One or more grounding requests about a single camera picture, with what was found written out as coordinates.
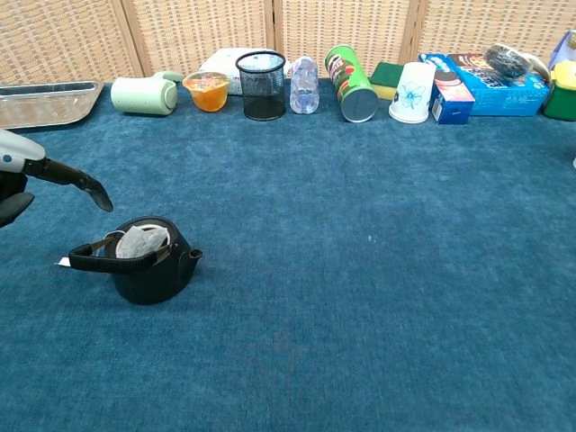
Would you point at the white paper cup blue flower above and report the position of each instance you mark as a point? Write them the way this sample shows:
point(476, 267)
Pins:
point(411, 94)

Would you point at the green yellow sponge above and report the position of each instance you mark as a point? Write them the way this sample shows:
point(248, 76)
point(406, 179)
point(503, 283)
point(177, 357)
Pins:
point(384, 81)

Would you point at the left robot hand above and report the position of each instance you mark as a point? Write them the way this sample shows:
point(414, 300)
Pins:
point(18, 157)

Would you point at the large blue cookie box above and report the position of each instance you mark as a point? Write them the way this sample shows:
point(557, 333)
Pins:
point(508, 94)

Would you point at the silver metal tray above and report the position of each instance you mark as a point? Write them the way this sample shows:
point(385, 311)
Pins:
point(40, 105)

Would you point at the clear plastic water bottle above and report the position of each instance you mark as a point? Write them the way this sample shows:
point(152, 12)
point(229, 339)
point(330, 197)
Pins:
point(304, 87)

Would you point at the pale green mug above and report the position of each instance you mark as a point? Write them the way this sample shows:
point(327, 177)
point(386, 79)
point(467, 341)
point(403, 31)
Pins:
point(141, 95)

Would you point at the small blue cookie box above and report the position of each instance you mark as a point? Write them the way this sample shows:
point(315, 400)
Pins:
point(450, 99)

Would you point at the green container yellow lid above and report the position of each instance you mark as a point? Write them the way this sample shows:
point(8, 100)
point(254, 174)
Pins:
point(562, 92)

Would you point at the black mesh pen holder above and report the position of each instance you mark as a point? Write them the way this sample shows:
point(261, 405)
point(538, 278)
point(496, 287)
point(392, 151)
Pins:
point(263, 90)

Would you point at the orange jelly cup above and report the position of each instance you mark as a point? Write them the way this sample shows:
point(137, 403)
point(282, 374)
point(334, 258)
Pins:
point(209, 94)

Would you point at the green chips can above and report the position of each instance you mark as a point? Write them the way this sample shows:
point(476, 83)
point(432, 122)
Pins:
point(353, 87)

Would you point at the purple white package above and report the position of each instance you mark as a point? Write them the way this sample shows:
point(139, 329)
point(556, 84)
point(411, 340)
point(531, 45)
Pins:
point(562, 49)

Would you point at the white plastic packet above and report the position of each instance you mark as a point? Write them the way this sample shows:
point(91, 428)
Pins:
point(220, 63)

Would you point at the woven folding screen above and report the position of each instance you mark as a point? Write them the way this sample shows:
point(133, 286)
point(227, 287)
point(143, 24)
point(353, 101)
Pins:
point(193, 31)

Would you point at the blue table cloth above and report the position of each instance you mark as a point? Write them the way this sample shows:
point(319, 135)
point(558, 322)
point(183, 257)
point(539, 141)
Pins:
point(315, 270)

